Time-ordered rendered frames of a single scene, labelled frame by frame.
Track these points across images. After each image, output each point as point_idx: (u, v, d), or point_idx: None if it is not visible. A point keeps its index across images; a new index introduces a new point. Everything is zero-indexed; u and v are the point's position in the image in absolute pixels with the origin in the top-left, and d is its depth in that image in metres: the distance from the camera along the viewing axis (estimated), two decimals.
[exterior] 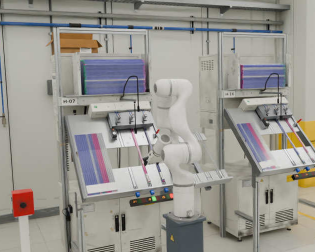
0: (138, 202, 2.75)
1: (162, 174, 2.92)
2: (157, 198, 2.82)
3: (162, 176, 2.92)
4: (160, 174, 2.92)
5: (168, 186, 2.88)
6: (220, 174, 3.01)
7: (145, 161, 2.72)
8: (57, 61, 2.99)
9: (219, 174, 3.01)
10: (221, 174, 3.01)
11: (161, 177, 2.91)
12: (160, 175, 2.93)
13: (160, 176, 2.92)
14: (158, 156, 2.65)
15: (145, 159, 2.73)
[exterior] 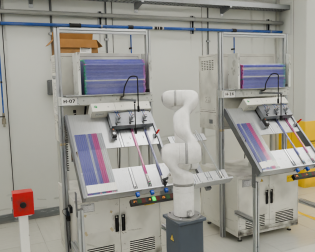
0: (138, 202, 2.75)
1: (163, 178, 2.90)
2: (157, 198, 2.82)
3: None
4: (162, 177, 2.90)
5: (168, 186, 2.88)
6: (220, 174, 3.01)
7: (165, 181, 2.72)
8: (57, 61, 2.99)
9: (219, 174, 3.01)
10: (221, 174, 3.01)
11: (163, 180, 2.89)
12: (161, 178, 2.91)
13: (162, 179, 2.90)
14: None
15: (164, 180, 2.73)
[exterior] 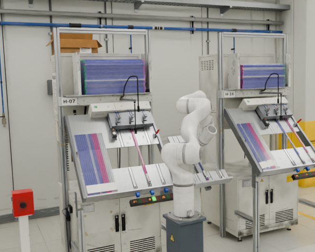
0: (138, 202, 2.75)
1: (205, 173, 2.96)
2: (157, 198, 2.82)
3: (206, 174, 2.95)
4: (204, 172, 2.96)
5: (168, 186, 2.88)
6: (220, 174, 3.01)
7: None
8: (57, 61, 2.99)
9: (219, 174, 3.01)
10: (221, 174, 3.01)
11: (205, 175, 2.94)
12: (203, 173, 2.96)
13: (204, 174, 2.95)
14: None
15: None
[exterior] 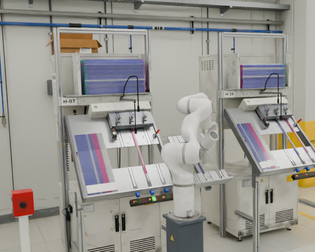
0: (138, 202, 2.75)
1: (206, 176, 2.94)
2: (157, 198, 2.82)
3: (207, 177, 2.94)
4: (205, 176, 2.94)
5: (168, 186, 2.88)
6: (220, 174, 3.01)
7: None
8: (57, 61, 2.99)
9: (219, 174, 3.01)
10: (221, 174, 3.01)
11: (206, 178, 2.93)
12: (204, 176, 2.95)
13: (205, 177, 2.94)
14: None
15: None
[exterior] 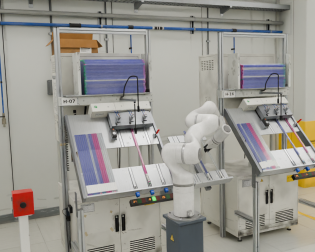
0: (138, 202, 2.75)
1: (209, 176, 2.96)
2: (157, 198, 2.82)
3: (210, 177, 2.95)
4: (208, 175, 2.96)
5: (168, 186, 2.88)
6: (220, 174, 3.01)
7: None
8: (57, 61, 2.99)
9: (219, 174, 3.01)
10: (221, 174, 3.01)
11: (209, 178, 2.94)
12: (208, 176, 2.96)
13: (208, 177, 2.95)
14: None
15: None
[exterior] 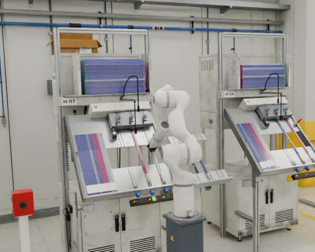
0: (138, 202, 2.75)
1: (209, 176, 2.96)
2: (157, 198, 2.82)
3: (210, 177, 2.95)
4: (208, 175, 2.96)
5: (168, 186, 2.88)
6: (161, 176, 2.92)
7: None
8: (57, 61, 2.99)
9: (160, 176, 2.92)
10: (162, 176, 2.92)
11: (209, 178, 2.94)
12: (208, 176, 2.96)
13: (208, 177, 2.95)
14: None
15: None
